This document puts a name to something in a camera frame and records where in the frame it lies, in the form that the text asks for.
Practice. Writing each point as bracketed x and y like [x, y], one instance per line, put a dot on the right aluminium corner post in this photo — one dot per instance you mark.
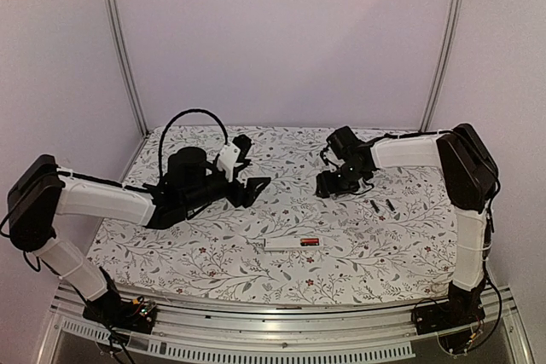
[448, 39]

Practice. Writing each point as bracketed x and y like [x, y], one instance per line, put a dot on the floral patterned table mat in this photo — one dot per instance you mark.
[426, 248]

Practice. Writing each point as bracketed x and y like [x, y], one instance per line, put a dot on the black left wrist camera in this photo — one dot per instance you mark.
[233, 156]

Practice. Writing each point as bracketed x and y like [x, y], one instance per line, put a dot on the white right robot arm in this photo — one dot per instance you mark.
[468, 172]

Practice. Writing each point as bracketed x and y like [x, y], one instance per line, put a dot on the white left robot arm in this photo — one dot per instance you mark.
[47, 191]

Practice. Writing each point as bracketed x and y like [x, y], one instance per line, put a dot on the aluminium front rail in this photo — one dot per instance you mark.
[201, 330]

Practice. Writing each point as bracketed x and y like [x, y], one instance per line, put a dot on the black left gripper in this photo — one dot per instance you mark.
[237, 199]

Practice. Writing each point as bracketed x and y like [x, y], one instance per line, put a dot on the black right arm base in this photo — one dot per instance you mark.
[456, 325]

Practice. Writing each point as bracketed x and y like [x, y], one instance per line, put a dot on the left aluminium corner post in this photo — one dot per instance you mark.
[121, 51]

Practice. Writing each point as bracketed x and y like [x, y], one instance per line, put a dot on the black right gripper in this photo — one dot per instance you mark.
[327, 187]

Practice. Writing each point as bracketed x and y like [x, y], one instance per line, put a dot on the aluminium corner post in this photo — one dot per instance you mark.
[448, 39]
[121, 51]

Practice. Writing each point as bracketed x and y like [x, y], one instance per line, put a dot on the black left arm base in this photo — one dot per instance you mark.
[112, 311]

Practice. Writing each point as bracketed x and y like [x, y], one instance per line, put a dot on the white slim remote control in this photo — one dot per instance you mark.
[291, 243]

